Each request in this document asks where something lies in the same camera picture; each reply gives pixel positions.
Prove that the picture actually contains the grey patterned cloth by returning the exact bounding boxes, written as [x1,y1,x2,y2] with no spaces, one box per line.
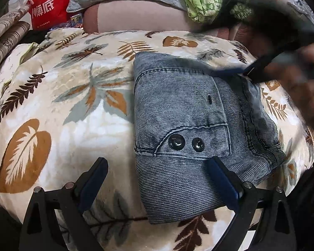
[286,0,314,25]

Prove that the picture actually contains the grey-blue denim pants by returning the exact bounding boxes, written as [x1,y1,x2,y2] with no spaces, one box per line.
[133,52,285,224]

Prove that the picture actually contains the cream small-print pillow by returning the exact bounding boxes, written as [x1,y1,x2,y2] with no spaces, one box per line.
[0,42,39,98]

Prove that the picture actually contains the leaf-print beige blanket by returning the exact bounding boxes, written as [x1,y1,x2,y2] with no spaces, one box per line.
[0,28,314,250]

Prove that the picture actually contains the green patterned folded cloth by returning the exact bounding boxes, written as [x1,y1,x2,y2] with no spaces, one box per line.
[184,0,252,24]

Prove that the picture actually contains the brown striped floral roll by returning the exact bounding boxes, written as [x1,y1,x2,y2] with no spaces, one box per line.
[0,5,29,37]

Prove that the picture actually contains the pink brown quilted bedding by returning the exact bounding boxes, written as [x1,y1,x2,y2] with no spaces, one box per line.
[82,0,314,58]

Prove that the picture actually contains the red shopping bag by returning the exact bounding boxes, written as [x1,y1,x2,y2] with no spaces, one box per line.
[25,0,71,31]

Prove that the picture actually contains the colourful snack packet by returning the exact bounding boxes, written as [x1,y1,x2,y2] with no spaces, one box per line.
[50,13,83,31]

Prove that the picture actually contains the person's blurred hand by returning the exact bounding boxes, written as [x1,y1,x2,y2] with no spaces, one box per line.
[264,44,314,129]

